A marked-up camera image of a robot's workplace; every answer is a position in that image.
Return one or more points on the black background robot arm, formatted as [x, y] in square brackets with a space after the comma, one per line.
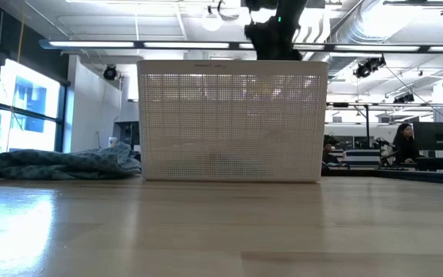
[383, 144]

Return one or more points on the white perforated plastic basket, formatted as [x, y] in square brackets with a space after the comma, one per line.
[233, 123]

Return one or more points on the white globe pendant lamp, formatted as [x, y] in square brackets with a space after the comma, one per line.
[211, 21]

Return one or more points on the long ceiling light bar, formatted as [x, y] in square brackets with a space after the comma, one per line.
[187, 45]

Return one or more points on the black track spotlight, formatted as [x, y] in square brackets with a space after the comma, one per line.
[367, 67]
[403, 99]

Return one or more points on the person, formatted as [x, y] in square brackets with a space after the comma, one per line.
[404, 146]
[327, 154]

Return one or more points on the black cabinet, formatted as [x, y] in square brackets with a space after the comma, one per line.
[127, 136]

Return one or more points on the black monitor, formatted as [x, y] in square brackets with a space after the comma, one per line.
[437, 136]

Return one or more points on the white cup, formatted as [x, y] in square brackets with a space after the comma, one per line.
[112, 141]

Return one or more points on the dark background desk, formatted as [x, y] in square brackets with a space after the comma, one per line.
[437, 163]

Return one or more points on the blue patterned cloth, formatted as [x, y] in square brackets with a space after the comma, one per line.
[67, 163]

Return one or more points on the silver ventilation duct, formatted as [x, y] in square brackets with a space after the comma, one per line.
[360, 23]

